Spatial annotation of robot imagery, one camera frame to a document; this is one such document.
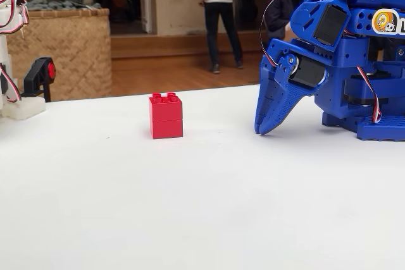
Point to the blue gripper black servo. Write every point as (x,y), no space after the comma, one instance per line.
(282,90)

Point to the red lego brick stack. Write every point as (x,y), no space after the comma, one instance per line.
(166,118)

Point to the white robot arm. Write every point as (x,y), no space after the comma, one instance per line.
(6,17)

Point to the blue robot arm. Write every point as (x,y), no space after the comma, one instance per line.
(357,71)

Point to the person in dark jacket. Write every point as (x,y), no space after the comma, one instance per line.
(280,10)

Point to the woven wicker planter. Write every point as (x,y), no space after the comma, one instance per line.
(69,52)

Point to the grey stones in planter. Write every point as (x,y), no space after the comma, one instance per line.
(57,5)

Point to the black clamp with red knob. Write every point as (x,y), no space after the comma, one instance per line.
(38,74)

